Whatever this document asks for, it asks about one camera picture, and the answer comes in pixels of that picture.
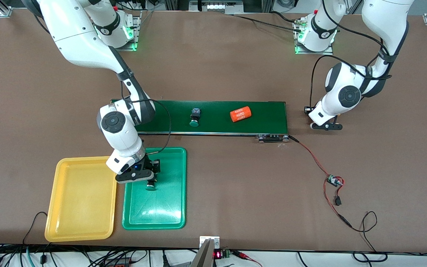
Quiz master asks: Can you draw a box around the orange cylinder printed 4680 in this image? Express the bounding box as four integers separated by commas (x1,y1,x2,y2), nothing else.
230,106,252,123

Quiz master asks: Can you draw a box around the green plastic tray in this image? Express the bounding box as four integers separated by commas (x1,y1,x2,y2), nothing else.
122,147,187,230

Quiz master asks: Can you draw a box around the green belt conveyor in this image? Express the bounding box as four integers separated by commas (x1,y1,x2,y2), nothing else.
110,99,291,144

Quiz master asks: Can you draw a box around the yellow plastic tray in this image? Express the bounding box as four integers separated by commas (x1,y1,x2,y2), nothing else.
44,156,119,243

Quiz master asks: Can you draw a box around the small circuit board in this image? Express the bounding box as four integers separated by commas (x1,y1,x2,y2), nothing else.
327,174,345,188

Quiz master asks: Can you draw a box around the grey metal pole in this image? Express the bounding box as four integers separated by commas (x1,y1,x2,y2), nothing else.
190,238,216,267

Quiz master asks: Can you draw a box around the red clip lead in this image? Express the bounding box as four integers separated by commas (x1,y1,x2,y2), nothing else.
231,250,263,267

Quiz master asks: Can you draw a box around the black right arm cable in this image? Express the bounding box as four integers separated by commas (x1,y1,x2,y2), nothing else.
120,80,172,154

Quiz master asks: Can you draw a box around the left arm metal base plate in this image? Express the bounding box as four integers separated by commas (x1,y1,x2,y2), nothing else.
294,20,334,55

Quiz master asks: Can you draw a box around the small metal bracket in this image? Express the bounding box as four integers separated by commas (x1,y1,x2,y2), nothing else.
199,236,221,250

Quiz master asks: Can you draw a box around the black cable to base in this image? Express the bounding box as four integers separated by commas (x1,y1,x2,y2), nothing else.
232,10,303,33

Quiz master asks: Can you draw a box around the black curved cable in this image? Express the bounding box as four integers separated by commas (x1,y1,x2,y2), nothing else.
22,211,49,246

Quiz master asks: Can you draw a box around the thin black looped cable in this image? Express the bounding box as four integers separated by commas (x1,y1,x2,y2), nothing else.
350,211,389,263

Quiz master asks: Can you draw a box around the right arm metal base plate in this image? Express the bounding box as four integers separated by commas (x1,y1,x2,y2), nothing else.
99,11,142,52

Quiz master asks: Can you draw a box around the aluminium frame structure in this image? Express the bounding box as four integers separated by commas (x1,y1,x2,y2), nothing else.
163,0,273,14

